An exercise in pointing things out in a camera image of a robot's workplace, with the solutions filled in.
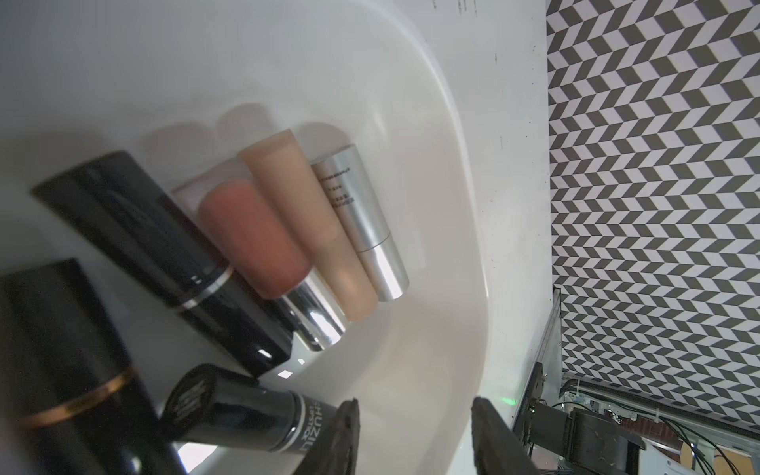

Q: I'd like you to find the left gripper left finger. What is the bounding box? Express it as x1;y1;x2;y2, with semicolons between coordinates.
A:
293;399;361;475

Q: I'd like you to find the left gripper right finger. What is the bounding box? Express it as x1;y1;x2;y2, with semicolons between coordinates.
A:
471;397;540;475

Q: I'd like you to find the black lipstick with silver band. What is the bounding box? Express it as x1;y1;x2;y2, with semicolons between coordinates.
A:
160;364;336;455

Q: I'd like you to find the pink and silver lipstick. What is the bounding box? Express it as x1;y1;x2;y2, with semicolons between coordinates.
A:
172;160;348;352

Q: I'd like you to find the beige lipstick tube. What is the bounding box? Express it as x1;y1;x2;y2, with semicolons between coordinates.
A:
237;130;378;322

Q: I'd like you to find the black lipstick with gold band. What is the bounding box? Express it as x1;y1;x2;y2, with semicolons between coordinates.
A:
1;258;185;474

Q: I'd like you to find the silver lipstick tube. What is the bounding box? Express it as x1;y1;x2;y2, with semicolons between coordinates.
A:
311;144;410;302

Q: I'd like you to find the slim black lipstick tube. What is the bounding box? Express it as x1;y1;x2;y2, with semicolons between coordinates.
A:
31;150;293;377

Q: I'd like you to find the white plastic storage box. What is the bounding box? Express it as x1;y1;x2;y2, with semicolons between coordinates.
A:
1;1;489;474

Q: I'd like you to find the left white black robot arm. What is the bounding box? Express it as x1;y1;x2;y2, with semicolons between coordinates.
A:
295;363;695;474

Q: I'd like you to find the aluminium front rail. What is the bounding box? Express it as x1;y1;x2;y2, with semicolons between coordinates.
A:
513;287;562;441

